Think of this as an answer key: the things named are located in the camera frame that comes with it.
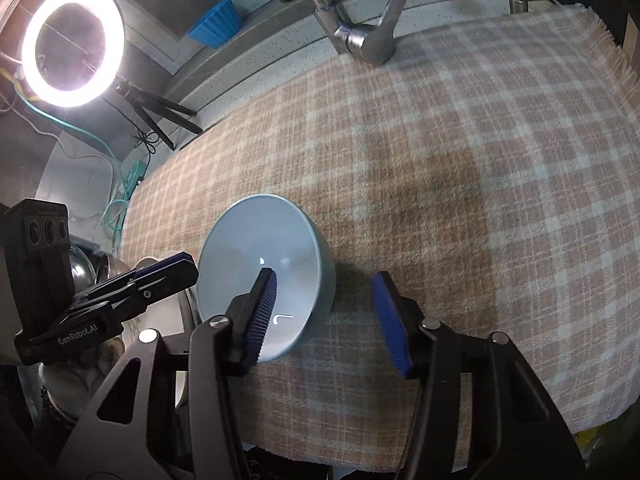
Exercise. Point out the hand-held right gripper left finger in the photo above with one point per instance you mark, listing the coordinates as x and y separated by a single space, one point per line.
262 320

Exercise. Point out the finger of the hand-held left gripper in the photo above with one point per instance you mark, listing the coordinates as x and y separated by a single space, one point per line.
170 280

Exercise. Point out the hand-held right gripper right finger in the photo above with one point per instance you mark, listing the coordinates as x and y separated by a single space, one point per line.
390 325

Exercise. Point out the stainless steel bowl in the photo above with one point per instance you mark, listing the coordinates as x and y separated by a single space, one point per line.
82 270

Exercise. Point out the light blue bowl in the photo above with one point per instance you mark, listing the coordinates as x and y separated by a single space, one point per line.
260 240

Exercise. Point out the person's left hand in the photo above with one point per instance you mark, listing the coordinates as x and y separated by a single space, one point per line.
95 360

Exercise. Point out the teal power strip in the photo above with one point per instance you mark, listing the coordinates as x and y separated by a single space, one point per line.
134 172

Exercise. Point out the beige plaid cloth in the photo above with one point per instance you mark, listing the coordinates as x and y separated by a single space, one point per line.
450 185

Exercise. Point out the black tripod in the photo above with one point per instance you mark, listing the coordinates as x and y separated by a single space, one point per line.
150 105

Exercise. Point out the blue ribbed cup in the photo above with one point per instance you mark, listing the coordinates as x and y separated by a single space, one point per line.
217 22

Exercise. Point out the black induction cooktop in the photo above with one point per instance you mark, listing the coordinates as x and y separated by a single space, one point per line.
165 10

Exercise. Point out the chrome sink faucet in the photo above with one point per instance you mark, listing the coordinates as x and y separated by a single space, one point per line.
360 40

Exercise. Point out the steel sink fitting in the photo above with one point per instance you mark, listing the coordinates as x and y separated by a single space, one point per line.
525 2

